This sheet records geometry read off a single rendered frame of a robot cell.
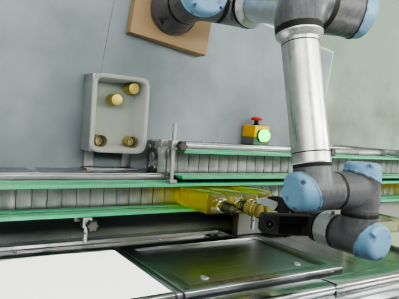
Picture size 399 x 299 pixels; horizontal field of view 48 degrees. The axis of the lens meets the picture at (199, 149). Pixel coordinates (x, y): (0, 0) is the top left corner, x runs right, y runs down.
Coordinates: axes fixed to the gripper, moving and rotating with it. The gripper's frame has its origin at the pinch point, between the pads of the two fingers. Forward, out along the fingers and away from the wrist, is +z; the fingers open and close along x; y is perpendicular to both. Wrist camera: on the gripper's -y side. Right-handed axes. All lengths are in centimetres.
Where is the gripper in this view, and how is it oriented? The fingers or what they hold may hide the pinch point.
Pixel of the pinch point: (257, 210)
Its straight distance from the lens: 118.1
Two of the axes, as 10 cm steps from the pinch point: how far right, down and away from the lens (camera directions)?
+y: 8.4, 0.1, 5.4
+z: -5.4, -0.8, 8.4
